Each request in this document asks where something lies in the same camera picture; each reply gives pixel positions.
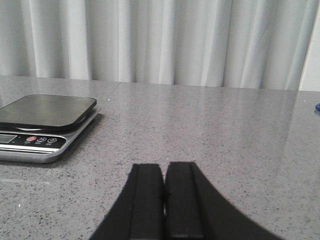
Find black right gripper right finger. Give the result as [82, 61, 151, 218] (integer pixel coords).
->
[165, 162, 279, 240]

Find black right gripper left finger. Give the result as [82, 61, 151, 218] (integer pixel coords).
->
[90, 163, 164, 240]

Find digital kitchen scale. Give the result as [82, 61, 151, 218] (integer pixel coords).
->
[0, 94, 100, 164]

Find small blue object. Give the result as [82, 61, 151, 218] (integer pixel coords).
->
[315, 103, 320, 111]

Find white curtain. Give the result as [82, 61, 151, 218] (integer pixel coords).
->
[0, 0, 320, 91]

